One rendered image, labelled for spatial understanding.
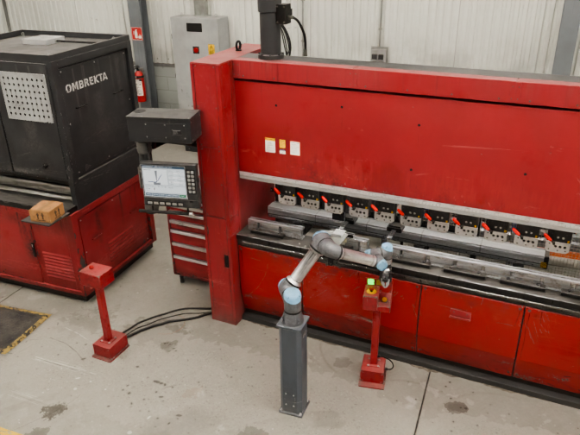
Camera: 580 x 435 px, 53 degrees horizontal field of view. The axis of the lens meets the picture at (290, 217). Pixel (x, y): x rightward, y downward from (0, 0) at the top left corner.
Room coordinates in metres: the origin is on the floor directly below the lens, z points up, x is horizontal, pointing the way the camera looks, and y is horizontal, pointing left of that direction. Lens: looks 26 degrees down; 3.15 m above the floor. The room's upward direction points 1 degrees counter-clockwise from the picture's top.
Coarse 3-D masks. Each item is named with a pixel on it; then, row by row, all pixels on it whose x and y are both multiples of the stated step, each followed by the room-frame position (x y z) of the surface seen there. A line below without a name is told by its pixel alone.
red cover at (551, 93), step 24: (240, 72) 4.43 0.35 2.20; (264, 72) 4.34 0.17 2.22; (288, 72) 4.26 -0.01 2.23; (312, 72) 4.18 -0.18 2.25; (336, 72) 4.11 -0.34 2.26; (360, 72) 4.03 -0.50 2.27; (384, 72) 3.96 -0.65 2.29; (408, 72) 3.89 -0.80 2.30; (432, 72) 3.88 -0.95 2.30; (456, 96) 3.76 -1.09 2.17; (480, 96) 3.69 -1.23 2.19; (504, 96) 3.63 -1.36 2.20; (528, 96) 3.57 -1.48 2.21; (552, 96) 3.52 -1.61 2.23; (576, 96) 3.46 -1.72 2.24
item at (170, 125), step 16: (144, 112) 4.31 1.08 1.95; (160, 112) 4.30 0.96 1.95; (176, 112) 4.29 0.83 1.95; (192, 112) 4.29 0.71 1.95; (128, 128) 4.22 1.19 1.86; (144, 128) 4.20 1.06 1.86; (160, 128) 4.17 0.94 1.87; (176, 128) 4.15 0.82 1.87; (192, 128) 4.17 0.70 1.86; (144, 144) 4.30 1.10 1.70; (144, 160) 4.30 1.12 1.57
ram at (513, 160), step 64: (256, 128) 4.40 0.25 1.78; (320, 128) 4.17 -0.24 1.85; (384, 128) 3.97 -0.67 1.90; (448, 128) 3.79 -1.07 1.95; (512, 128) 3.62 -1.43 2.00; (576, 128) 3.46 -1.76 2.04; (384, 192) 3.96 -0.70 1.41; (448, 192) 3.77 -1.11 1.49; (512, 192) 3.59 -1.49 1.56; (576, 192) 3.43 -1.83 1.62
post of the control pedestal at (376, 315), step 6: (378, 312) 3.58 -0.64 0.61; (378, 318) 3.58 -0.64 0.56; (372, 324) 3.59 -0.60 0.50; (378, 324) 3.58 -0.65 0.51; (372, 330) 3.59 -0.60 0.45; (378, 330) 3.58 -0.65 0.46; (372, 336) 3.59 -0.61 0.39; (378, 336) 3.58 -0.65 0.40; (372, 342) 3.59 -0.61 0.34; (378, 342) 3.59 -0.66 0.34; (372, 348) 3.59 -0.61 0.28; (372, 354) 3.59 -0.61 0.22; (372, 360) 3.59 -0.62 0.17
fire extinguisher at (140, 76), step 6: (138, 66) 9.22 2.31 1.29; (138, 72) 9.16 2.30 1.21; (138, 78) 9.14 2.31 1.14; (144, 78) 9.26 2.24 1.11; (138, 84) 9.14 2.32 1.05; (144, 84) 9.21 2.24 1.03; (138, 90) 9.14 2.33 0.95; (144, 90) 9.18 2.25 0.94; (138, 96) 9.14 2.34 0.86; (144, 96) 9.17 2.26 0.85
